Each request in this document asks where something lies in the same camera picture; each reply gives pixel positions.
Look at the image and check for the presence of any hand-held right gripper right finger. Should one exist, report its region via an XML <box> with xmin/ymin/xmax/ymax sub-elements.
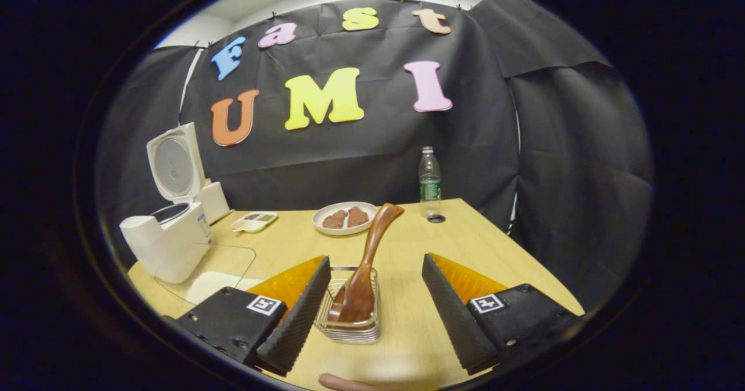
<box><xmin>421</xmin><ymin>253</ymin><xmax>583</xmax><ymax>376</ymax></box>

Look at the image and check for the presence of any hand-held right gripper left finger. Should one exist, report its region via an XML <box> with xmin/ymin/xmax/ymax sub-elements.
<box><xmin>175</xmin><ymin>255</ymin><xmax>331</xmax><ymax>377</ymax></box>

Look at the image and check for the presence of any clear chopstick holder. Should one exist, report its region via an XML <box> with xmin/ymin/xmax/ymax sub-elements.
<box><xmin>314</xmin><ymin>265</ymin><xmax>382</xmax><ymax>345</ymax></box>

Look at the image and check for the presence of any brown wooden spoon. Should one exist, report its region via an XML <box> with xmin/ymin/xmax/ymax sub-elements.
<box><xmin>328</xmin><ymin>202</ymin><xmax>405</xmax><ymax>324</ymax></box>

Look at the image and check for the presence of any clear container of white rice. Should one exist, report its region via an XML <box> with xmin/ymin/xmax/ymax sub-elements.
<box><xmin>154</xmin><ymin>242</ymin><xmax>257</xmax><ymax>306</ymax></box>

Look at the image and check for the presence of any white rice cooker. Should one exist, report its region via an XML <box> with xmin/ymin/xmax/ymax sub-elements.
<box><xmin>119</xmin><ymin>122</ymin><xmax>213</xmax><ymax>285</ymax></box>

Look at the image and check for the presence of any white round plate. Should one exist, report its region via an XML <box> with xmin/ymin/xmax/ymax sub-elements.
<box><xmin>312</xmin><ymin>201</ymin><xmax>378</xmax><ymax>236</ymax></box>

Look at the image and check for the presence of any small white divided dish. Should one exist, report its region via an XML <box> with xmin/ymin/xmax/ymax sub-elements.
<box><xmin>230</xmin><ymin>211</ymin><xmax>279</xmax><ymax>233</ymax></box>

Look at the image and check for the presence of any white toaster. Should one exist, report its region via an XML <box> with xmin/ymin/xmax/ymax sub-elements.
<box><xmin>198</xmin><ymin>180</ymin><xmax>232</xmax><ymax>224</ymax></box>

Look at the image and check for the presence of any clear plastic water bottle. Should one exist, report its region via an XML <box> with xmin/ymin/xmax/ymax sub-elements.
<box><xmin>418</xmin><ymin>146</ymin><xmax>442</xmax><ymax>217</ymax></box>

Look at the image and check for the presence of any black backdrop cloth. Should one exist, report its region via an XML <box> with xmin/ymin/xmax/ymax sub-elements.
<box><xmin>96</xmin><ymin>0</ymin><xmax>652</xmax><ymax>310</ymax></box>

